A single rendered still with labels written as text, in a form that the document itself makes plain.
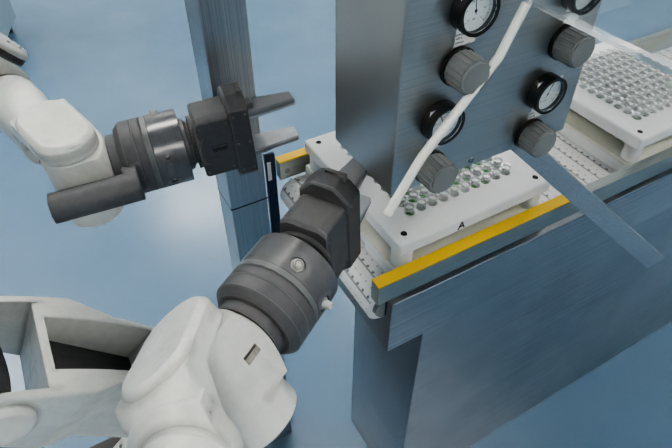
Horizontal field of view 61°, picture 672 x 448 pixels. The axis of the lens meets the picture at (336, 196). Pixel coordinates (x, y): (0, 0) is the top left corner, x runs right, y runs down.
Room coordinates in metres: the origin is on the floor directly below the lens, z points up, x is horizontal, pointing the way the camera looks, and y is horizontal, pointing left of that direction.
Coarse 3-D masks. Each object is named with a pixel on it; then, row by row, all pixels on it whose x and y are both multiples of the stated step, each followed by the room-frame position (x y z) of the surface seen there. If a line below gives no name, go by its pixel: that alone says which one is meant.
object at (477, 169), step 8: (472, 168) 0.60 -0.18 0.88; (480, 168) 0.60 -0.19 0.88; (488, 168) 0.60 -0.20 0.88; (464, 176) 0.58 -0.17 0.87; (408, 192) 0.55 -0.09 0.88; (416, 192) 0.55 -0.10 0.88; (424, 192) 0.55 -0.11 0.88; (432, 192) 0.56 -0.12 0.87; (408, 200) 0.54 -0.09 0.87; (416, 200) 0.54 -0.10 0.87
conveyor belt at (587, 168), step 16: (560, 144) 0.76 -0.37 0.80; (576, 144) 0.76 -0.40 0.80; (560, 160) 0.72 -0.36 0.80; (576, 160) 0.72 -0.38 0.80; (592, 160) 0.72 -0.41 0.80; (304, 176) 0.68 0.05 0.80; (576, 176) 0.68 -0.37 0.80; (592, 176) 0.68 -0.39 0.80; (288, 192) 0.65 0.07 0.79; (544, 192) 0.64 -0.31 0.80; (288, 208) 0.64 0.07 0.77; (368, 256) 0.51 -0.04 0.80; (352, 272) 0.49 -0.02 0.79; (368, 272) 0.48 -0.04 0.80; (384, 272) 0.48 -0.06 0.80; (352, 288) 0.47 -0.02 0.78; (368, 288) 0.46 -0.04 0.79; (368, 304) 0.44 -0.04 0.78
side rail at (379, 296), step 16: (640, 160) 0.67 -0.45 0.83; (656, 160) 0.67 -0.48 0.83; (608, 176) 0.63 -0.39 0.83; (624, 176) 0.63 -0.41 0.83; (640, 176) 0.65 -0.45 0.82; (608, 192) 0.62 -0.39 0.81; (560, 208) 0.57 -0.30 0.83; (576, 208) 0.59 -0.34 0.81; (528, 224) 0.54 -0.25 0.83; (544, 224) 0.56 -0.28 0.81; (496, 240) 0.52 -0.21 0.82; (512, 240) 0.53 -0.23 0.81; (464, 256) 0.49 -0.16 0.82; (480, 256) 0.50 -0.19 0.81; (416, 272) 0.45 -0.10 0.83; (432, 272) 0.47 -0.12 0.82; (448, 272) 0.48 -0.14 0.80; (384, 288) 0.43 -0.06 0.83; (400, 288) 0.44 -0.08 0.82
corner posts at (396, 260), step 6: (312, 162) 0.66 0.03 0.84; (312, 168) 0.66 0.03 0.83; (318, 168) 0.65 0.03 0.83; (534, 198) 0.57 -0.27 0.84; (522, 204) 0.58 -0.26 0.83; (528, 204) 0.58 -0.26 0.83; (534, 204) 0.58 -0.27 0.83; (390, 258) 0.48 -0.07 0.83; (396, 258) 0.47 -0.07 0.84; (402, 258) 0.47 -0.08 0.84; (408, 258) 0.47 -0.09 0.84; (396, 264) 0.47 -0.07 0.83; (402, 264) 0.47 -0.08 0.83
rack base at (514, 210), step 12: (492, 216) 0.56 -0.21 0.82; (504, 216) 0.56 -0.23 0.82; (360, 228) 0.54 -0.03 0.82; (372, 228) 0.54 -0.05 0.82; (468, 228) 0.54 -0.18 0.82; (480, 228) 0.54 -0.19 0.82; (372, 240) 0.52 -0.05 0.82; (384, 240) 0.52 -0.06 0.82; (444, 240) 0.52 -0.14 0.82; (456, 240) 0.52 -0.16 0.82; (372, 252) 0.51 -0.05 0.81; (384, 252) 0.49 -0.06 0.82; (420, 252) 0.49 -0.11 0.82; (384, 264) 0.48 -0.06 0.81
